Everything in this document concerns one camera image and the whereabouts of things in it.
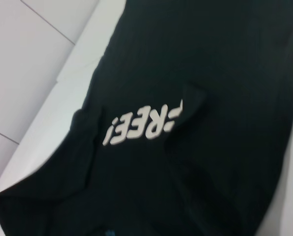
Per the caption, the black shirt with FREE print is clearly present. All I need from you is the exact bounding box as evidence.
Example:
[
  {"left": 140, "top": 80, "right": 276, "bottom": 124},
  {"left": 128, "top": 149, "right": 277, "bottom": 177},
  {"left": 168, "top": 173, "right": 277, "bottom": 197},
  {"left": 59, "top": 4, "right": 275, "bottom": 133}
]
[{"left": 0, "top": 0, "right": 293, "bottom": 236}]

